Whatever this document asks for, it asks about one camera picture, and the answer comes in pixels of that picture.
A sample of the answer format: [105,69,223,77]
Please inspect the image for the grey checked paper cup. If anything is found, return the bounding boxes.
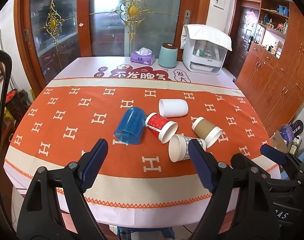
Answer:
[168,134,206,163]

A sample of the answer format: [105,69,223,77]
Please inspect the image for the brown sleeved paper cup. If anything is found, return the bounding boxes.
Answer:
[192,116,223,148]

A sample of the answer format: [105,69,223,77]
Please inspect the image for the red paper cup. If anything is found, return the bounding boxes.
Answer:
[145,112,178,144]

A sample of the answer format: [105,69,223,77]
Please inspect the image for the white paper cup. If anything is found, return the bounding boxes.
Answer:
[159,99,188,118]

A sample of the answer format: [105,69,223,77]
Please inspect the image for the blue plastic cup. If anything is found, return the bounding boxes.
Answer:
[114,107,146,145]

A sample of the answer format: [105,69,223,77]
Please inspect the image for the cardboard box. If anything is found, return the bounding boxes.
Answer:
[270,131,294,153]

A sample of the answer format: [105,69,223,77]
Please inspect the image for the orange H-pattern tablecloth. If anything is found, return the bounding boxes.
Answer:
[4,78,277,209]

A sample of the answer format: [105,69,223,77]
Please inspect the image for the white countertop appliance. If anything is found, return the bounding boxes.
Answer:
[182,39,227,75]

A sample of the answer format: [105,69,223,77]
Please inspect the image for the teal canister brown lid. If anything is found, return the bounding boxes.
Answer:
[158,43,177,68]

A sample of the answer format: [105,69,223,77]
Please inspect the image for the white cloth on appliance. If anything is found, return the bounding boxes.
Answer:
[180,24,232,51]

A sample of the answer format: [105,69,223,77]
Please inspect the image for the purple tissue box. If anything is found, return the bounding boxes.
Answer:
[130,47,155,66]

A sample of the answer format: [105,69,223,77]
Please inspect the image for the dark wooden entrance door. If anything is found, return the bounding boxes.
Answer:
[224,0,260,78]

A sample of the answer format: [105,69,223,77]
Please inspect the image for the wooden glass sliding door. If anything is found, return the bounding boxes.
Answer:
[13,0,210,95]

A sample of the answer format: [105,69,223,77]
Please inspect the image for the wooden wall cabinet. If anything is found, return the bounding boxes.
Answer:
[236,0,304,135]

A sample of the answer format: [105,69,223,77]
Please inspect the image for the white wall switch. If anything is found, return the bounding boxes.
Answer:
[213,0,225,10]

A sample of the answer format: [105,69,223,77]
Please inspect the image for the black cable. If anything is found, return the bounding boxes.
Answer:
[0,50,13,230]

